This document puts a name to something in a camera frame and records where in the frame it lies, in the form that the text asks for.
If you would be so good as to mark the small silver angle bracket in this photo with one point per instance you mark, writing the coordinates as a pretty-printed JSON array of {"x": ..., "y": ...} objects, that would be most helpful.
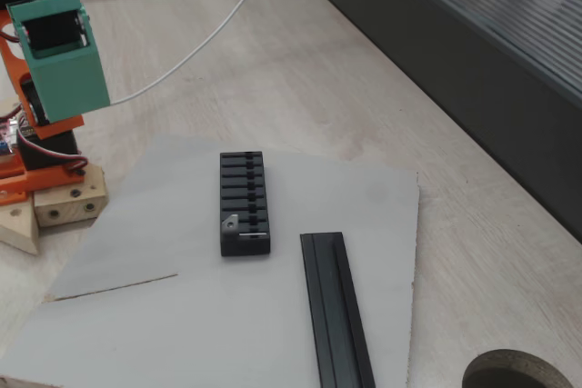
[{"x": 230, "y": 224}]

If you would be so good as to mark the black slotted holder block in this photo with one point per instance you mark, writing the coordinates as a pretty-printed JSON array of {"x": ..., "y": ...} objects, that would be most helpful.
[{"x": 245, "y": 249}]

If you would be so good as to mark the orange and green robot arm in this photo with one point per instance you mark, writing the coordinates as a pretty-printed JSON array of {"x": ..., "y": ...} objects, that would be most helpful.
[{"x": 13, "y": 65}]

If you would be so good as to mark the red circuit board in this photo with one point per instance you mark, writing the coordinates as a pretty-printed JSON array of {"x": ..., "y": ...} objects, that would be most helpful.
[{"x": 5, "y": 133}]

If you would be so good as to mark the wooden block with holes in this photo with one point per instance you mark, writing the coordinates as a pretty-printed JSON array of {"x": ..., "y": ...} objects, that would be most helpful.
[{"x": 68, "y": 206}]

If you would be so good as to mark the triangular wooden wedge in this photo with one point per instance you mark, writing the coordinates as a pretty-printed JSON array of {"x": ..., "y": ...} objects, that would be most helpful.
[{"x": 20, "y": 229}]

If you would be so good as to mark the grey cardboard sheet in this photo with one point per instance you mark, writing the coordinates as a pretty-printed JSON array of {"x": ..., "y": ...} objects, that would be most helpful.
[{"x": 182, "y": 315}]

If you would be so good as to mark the ribbed grey window panel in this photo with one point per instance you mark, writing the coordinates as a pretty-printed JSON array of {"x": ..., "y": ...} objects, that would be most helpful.
[{"x": 523, "y": 6}]

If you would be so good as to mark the black aluminium rail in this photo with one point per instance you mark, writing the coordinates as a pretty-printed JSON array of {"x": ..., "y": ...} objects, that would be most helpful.
[{"x": 334, "y": 315}]

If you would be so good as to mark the dark window frame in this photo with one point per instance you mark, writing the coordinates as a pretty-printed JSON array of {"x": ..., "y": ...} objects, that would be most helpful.
[{"x": 454, "y": 79}]

